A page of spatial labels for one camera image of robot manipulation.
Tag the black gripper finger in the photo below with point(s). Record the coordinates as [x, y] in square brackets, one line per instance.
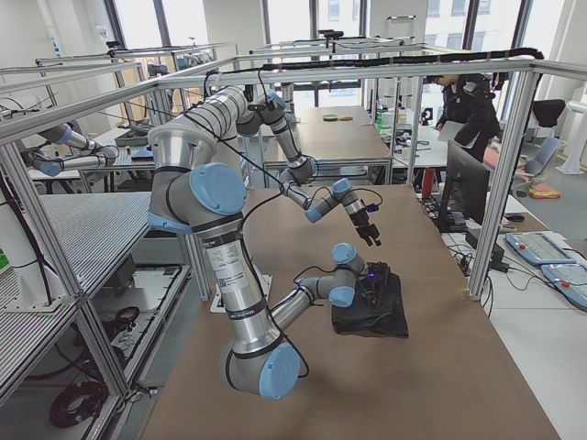
[375, 234]
[366, 236]

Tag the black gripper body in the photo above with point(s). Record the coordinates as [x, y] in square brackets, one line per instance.
[370, 291]
[361, 225]

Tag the black printed t-shirt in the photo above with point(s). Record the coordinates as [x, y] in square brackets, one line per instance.
[385, 319]

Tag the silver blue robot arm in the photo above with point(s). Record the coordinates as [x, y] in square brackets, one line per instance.
[280, 137]
[261, 359]

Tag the black computer monitor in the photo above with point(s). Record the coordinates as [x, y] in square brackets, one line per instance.
[465, 190]

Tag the standing person dark jacket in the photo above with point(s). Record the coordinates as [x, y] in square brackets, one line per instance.
[468, 100]

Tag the blue white teach pendant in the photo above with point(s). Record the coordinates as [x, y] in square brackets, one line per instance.
[537, 249]

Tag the striped metal work table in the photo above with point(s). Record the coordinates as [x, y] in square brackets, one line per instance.
[96, 231]

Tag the aluminium cage frame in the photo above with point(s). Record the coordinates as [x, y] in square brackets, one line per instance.
[46, 282]

